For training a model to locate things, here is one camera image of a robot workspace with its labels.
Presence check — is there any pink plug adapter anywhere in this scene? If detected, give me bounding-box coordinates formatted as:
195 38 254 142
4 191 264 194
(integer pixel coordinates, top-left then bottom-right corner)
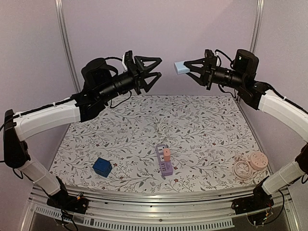
163 148 171 162

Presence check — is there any dark blue cube socket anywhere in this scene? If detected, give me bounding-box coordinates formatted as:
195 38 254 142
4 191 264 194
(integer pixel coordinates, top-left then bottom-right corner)
92 157 112 178

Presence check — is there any aluminium frame post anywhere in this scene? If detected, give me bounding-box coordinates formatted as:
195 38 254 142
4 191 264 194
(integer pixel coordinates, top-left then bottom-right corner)
250 0 265 53
55 0 81 92

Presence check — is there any right aluminium frame post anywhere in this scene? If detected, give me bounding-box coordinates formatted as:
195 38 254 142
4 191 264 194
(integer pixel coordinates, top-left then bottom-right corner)
250 0 265 53

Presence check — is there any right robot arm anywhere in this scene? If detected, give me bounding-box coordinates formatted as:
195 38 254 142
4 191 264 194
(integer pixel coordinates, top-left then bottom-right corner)
174 49 308 210

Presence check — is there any aluminium front rail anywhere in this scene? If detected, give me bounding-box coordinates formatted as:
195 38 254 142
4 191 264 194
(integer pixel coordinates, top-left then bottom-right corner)
20 185 301 231

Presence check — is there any light blue plug adapter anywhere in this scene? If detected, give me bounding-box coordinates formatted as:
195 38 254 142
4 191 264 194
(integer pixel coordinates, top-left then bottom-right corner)
174 61 190 75

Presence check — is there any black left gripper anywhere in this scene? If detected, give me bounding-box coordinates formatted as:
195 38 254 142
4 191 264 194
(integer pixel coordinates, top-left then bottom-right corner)
98 55 162 103

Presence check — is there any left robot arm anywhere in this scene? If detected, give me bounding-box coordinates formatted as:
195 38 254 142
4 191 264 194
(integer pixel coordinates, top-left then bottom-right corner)
0 51 162 209

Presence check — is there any purple power strip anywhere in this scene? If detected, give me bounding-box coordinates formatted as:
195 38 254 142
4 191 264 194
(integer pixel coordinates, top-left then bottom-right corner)
155 144 173 177

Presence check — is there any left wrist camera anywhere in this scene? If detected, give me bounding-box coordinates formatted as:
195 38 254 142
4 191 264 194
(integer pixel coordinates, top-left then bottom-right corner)
121 50 134 72

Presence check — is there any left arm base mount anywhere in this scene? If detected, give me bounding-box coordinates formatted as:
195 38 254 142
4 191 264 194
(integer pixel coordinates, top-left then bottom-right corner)
47 176 89 214

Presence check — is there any left aluminium frame post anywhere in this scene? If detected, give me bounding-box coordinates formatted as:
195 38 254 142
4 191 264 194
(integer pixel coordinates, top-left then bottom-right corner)
55 0 81 92

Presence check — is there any white coiled power cable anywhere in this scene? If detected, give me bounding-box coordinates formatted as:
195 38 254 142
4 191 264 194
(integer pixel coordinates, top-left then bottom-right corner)
156 122 169 145

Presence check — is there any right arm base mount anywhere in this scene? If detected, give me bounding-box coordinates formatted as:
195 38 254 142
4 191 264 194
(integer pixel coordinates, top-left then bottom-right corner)
231 187 274 215

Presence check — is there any floral table cloth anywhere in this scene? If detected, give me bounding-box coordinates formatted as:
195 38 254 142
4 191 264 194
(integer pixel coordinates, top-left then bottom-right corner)
50 96 270 193

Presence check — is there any pink round power socket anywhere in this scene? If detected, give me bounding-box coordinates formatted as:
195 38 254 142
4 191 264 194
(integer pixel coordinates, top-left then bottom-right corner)
249 152 268 171

